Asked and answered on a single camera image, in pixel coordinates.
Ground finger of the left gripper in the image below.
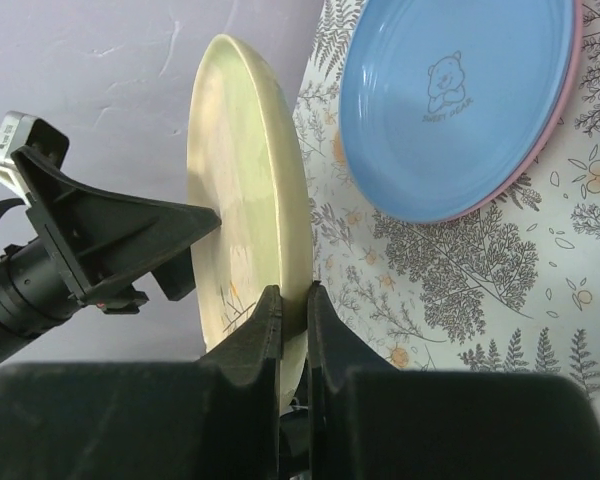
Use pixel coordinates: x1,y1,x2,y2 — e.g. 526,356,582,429
152,247,196,300

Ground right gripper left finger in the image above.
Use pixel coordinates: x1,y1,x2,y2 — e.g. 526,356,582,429
0,286,283,479

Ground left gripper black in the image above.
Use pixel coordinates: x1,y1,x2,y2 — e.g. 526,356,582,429
0,147,220,363

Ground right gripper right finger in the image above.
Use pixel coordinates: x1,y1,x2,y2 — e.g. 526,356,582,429
307,284,600,479

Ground cream yellow plate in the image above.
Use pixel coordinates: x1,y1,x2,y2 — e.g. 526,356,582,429
187,34,313,408

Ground blue plate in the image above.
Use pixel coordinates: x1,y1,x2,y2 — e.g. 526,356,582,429
339,1,578,223

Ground floral table mat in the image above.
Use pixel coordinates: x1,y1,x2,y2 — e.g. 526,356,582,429
294,1,600,397

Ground pink plate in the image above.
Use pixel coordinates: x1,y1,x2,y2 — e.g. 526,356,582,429
445,1,583,221

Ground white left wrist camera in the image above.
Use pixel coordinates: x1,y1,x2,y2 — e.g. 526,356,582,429
0,111,70,206

